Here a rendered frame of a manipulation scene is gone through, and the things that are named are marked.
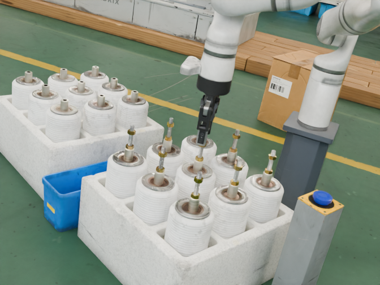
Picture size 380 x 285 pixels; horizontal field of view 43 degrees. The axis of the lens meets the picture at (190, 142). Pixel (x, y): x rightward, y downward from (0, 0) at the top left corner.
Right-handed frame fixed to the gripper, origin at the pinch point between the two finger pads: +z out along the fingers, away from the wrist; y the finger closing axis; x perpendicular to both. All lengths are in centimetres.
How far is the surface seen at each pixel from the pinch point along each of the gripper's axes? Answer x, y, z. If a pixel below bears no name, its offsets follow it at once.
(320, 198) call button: -26.9, -13.5, 2.1
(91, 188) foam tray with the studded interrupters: 23.5, -6.6, 17.6
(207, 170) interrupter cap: -2.5, 1.1, 9.7
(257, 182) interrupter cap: -14.6, 1.0, 9.8
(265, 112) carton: -16, 107, 30
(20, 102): 60, 26, 16
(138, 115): 23.7, 31.5, 13.1
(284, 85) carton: -21, 104, 15
